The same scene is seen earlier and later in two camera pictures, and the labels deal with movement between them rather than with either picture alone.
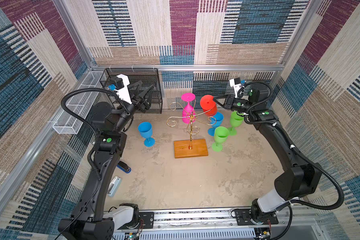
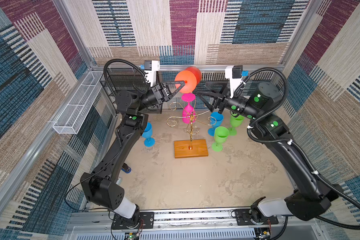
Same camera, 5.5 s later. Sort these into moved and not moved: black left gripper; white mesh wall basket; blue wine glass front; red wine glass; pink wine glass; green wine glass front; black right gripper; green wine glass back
Moved: red wine glass; black right gripper; black left gripper
Not moved: blue wine glass front; pink wine glass; green wine glass back; white mesh wall basket; green wine glass front
